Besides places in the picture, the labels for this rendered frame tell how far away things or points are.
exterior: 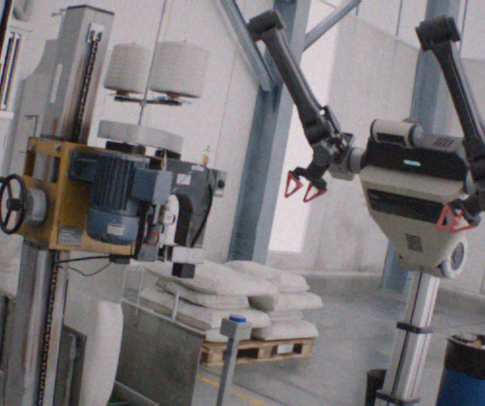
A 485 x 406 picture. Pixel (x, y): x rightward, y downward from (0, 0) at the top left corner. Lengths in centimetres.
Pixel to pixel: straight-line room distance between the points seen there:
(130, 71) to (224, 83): 575
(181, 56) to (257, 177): 627
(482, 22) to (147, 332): 893
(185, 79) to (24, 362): 99
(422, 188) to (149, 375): 137
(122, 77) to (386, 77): 826
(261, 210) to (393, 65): 344
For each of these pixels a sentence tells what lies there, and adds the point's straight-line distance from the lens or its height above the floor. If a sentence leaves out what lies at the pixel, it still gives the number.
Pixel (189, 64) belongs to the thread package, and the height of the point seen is 162.
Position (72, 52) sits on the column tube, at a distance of 226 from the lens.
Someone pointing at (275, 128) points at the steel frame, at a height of 184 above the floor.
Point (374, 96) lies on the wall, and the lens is 1024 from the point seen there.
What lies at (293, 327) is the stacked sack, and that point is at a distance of 582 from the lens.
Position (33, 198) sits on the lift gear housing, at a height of 116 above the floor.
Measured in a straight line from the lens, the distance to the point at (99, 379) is 275.
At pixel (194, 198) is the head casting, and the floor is 123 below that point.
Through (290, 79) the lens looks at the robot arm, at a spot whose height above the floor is 164.
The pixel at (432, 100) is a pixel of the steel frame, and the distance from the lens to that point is 1102.
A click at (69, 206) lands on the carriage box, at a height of 116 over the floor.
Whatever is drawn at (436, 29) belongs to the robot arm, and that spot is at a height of 179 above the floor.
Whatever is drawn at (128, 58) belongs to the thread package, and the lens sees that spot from 241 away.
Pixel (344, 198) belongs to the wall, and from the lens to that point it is 990.
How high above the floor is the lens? 135
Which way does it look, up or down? 3 degrees down
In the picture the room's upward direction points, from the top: 10 degrees clockwise
